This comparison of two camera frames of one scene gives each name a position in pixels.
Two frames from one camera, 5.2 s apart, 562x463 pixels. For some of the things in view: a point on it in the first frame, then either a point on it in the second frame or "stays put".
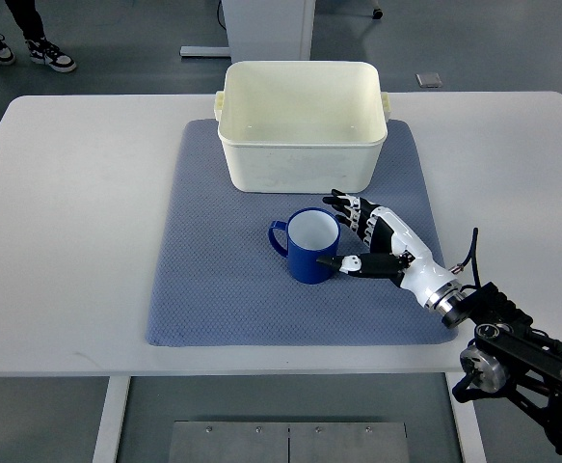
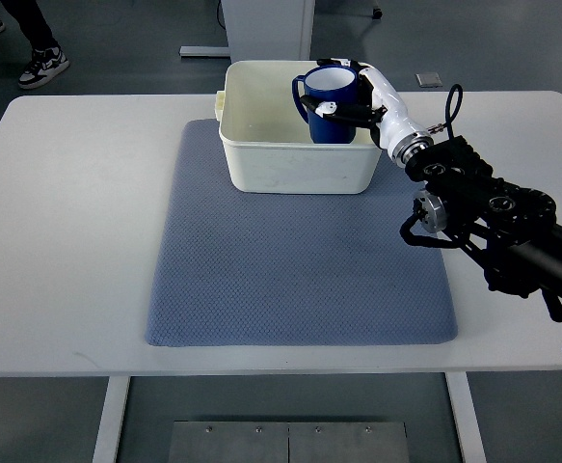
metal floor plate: x=288 y=442 stays put
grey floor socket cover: x=429 y=80 stays put
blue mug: x=312 y=233 → x=327 y=83
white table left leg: x=105 y=451 stays put
